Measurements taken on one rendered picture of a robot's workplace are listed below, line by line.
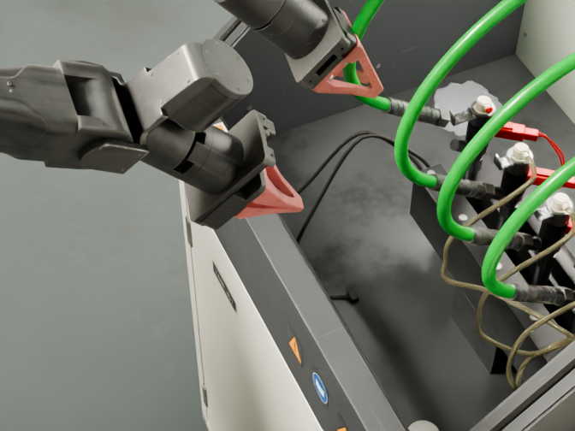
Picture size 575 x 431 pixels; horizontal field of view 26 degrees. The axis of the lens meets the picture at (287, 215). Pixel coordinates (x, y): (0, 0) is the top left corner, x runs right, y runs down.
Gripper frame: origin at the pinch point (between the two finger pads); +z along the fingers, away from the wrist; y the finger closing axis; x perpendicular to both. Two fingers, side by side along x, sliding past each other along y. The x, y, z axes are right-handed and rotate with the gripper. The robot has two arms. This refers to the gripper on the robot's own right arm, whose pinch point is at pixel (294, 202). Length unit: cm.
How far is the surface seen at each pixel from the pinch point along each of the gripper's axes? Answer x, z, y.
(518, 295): -7.1, 22.6, 7.4
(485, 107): 18.8, 25.0, 10.1
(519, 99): 1.5, 9.5, 21.0
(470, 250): 10.3, 33.5, -2.2
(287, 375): 10.1, 32.3, -32.6
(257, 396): 20, 44, -49
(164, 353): 68, 74, -99
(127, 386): 62, 68, -104
